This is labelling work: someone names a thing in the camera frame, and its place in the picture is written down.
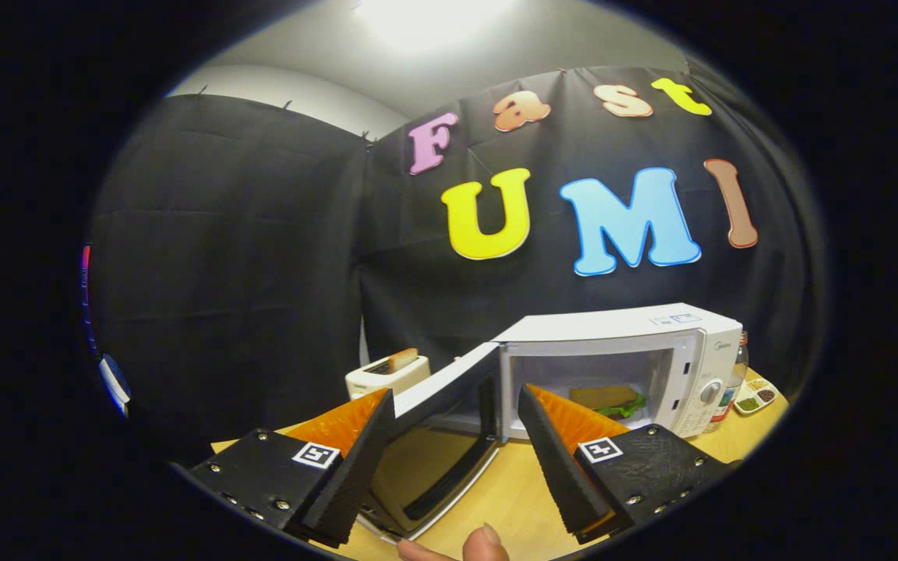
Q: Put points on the clear plastic water bottle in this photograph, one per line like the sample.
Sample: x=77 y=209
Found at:
x=732 y=389

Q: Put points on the white divided bean dish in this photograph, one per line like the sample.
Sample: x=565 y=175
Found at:
x=753 y=396

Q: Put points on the toast slice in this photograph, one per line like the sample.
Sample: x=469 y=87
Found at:
x=402 y=360

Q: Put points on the lettuce sandwich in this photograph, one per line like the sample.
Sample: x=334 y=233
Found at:
x=601 y=397

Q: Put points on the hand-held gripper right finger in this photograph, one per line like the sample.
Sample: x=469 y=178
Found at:
x=554 y=467

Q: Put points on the white microwave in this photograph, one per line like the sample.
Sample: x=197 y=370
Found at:
x=613 y=327

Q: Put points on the cream toaster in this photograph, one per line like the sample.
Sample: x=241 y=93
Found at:
x=379 y=379

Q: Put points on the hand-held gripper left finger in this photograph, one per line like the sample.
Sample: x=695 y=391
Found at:
x=359 y=475

